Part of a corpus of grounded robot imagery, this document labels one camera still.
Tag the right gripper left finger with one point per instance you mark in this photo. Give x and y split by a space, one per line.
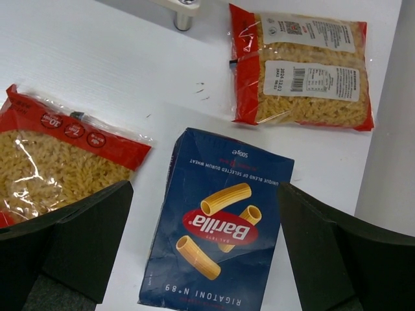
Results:
63 260

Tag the white two-tier shelf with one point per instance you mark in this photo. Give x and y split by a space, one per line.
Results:
185 11

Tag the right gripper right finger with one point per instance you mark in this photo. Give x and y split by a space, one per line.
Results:
340 262

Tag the red fusilli bag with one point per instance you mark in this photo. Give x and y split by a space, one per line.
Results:
302 69
51 157

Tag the red fusilli bag back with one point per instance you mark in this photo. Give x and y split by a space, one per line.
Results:
302 69

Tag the red fusilli bag front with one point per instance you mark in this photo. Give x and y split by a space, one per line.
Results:
51 157

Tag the blue Barilla rigatoni box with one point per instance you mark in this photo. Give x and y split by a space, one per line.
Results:
218 227

